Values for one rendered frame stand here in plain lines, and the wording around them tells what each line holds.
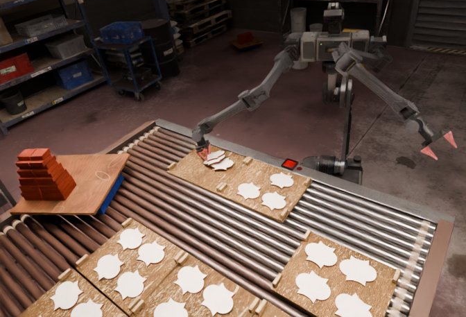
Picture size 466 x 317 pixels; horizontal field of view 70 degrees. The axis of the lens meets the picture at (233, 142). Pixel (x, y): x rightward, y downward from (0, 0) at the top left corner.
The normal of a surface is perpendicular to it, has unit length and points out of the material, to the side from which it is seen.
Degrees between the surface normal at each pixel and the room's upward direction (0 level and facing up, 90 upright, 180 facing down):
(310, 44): 90
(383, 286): 0
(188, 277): 0
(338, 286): 0
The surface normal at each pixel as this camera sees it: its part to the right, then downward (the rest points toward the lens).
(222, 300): -0.12, -0.81
